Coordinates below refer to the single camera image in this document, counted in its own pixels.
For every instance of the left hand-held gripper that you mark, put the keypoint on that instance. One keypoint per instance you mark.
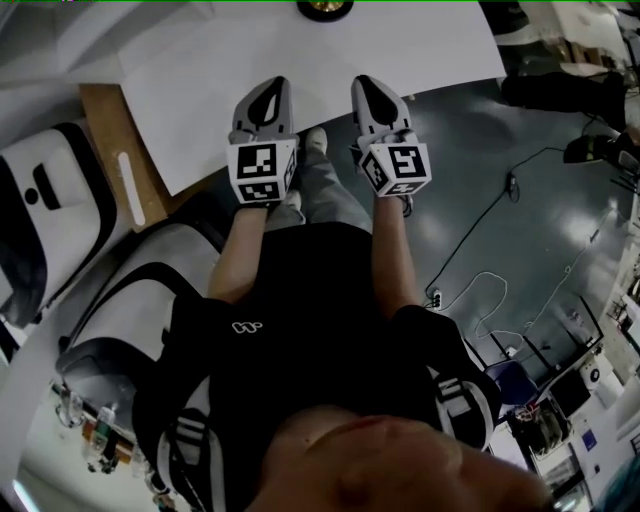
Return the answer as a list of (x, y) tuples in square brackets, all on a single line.
[(257, 167)]

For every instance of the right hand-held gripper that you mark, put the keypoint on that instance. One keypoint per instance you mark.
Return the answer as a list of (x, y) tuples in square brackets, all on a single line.
[(405, 167)]

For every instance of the person's left forearm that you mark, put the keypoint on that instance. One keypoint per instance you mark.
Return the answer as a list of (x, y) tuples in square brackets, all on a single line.
[(240, 255)]

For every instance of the person's right forearm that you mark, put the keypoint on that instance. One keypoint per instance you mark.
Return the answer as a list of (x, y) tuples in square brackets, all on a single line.
[(395, 260)]

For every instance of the white desk with drawers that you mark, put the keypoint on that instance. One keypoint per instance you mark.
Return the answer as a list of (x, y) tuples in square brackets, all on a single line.
[(225, 75)]

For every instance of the person's white shoe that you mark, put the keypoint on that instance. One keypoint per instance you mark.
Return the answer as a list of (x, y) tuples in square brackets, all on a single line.
[(316, 139)]

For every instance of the brown cardboard box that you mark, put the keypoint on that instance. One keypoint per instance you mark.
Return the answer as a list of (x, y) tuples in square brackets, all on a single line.
[(112, 150)]

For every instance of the white power strip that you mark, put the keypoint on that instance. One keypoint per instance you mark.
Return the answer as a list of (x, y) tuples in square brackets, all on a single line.
[(436, 297)]

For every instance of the person's black shirt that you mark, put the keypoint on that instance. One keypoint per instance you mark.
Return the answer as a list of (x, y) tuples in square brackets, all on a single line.
[(320, 325)]

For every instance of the black floor stand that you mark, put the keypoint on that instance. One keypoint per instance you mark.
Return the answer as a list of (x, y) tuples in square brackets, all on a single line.
[(595, 149)]

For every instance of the white black robot unit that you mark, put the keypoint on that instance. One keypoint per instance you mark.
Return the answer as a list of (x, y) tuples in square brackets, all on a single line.
[(135, 305), (60, 225)]

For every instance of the blue bin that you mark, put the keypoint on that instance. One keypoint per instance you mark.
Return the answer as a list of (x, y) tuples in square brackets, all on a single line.
[(512, 385)]

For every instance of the clear plastic bottle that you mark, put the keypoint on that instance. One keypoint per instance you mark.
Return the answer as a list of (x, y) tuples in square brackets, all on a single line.
[(69, 406), (105, 435)]

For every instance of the person's face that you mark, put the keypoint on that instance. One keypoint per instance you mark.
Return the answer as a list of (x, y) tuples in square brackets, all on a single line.
[(400, 465)]

